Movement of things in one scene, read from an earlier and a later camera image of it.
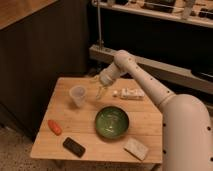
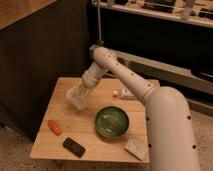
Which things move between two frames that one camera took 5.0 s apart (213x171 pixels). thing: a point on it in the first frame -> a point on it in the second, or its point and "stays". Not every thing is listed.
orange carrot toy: (54, 127) stays
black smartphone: (73, 146) stays
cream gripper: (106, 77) -> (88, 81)
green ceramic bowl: (112, 122) stays
